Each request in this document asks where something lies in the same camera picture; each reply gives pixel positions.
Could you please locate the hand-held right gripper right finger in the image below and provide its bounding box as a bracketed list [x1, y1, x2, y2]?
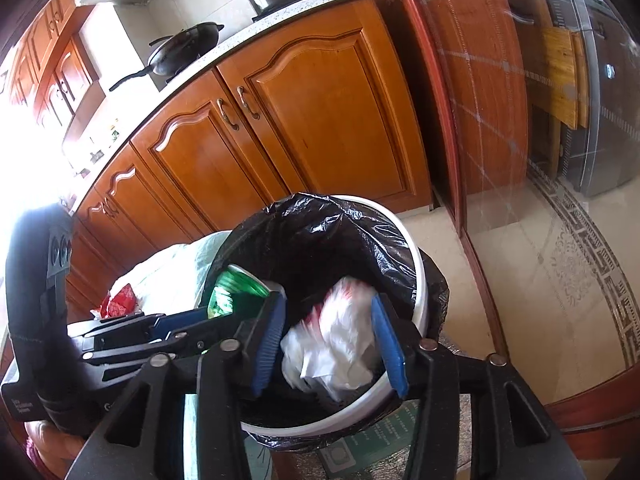
[370, 294, 588, 480]

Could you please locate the wooden kitchen cabinet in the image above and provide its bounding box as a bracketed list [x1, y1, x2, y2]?
[65, 0, 436, 311]
[0, 0, 108, 131]

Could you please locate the black wok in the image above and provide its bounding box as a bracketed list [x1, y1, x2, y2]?
[109, 21, 224, 92]

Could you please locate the white plastic bag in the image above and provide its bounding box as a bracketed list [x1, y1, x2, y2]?
[280, 277, 386, 403]

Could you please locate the white round bin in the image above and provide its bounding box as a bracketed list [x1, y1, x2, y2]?
[240, 194, 430, 436]

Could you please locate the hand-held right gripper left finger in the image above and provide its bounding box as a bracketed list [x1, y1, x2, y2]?
[65, 292, 288, 480]

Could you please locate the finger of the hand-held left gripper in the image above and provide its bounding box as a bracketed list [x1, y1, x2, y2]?
[67, 306, 210, 342]
[82, 316, 252, 367]

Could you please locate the red snack packet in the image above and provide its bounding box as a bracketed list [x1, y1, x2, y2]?
[90, 282, 138, 318]

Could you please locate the black plastic bin liner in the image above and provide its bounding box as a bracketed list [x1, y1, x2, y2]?
[207, 192, 451, 453]

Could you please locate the bamboo folding chair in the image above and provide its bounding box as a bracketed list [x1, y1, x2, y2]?
[515, 0, 591, 181]

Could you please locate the person's left hand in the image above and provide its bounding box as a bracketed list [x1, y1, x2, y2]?
[22, 417, 96, 480]

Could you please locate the red framed glass door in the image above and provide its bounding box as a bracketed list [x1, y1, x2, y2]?
[390, 0, 640, 480]

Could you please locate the green snack packet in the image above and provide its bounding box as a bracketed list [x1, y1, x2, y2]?
[207, 265, 286, 318]

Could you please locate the wooden lower kitchen cabinet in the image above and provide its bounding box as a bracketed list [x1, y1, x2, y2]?
[65, 0, 436, 311]

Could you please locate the brown box with green label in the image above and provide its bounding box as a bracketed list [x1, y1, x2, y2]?
[320, 400, 418, 480]

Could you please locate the light green floral tablecloth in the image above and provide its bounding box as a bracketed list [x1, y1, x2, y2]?
[65, 232, 273, 480]

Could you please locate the wooden upper kitchen cabinet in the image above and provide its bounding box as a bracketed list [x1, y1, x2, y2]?
[0, 0, 108, 131]

